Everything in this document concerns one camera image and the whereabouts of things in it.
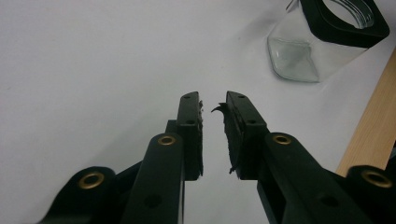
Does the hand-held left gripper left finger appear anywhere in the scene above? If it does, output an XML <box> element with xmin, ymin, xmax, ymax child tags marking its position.
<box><xmin>120</xmin><ymin>91</ymin><xmax>205</xmax><ymax>224</ymax></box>

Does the clear glass jar black rim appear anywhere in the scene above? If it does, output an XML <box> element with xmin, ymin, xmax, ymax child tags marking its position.
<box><xmin>266</xmin><ymin>0</ymin><xmax>390</xmax><ymax>84</ymax></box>

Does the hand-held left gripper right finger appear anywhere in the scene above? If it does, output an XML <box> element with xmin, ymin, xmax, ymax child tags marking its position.
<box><xmin>211</xmin><ymin>91</ymin><xmax>373</xmax><ymax>224</ymax></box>

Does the light wooden table edge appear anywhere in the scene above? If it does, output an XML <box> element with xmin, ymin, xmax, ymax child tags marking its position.
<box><xmin>335</xmin><ymin>48</ymin><xmax>396</xmax><ymax>177</ymax></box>

